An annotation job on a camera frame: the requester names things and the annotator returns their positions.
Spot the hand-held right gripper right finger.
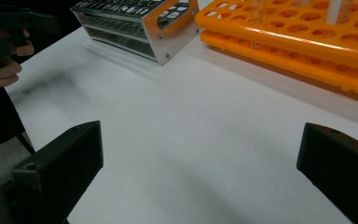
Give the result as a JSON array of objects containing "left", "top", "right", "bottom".
[{"left": 296, "top": 121, "right": 358, "bottom": 224}]

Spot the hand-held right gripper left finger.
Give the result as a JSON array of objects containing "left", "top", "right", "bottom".
[{"left": 10, "top": 120, "right": 104, "bottom": 224}]

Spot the orange test tube rack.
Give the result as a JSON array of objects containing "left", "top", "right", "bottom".
[{"left": 194, "top": 0, "right": 358, "bottom": 101}]

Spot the clear test tube rack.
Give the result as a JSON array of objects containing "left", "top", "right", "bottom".
[{"left": 69, "top": 0, "right": 200, "bottom": 67}]

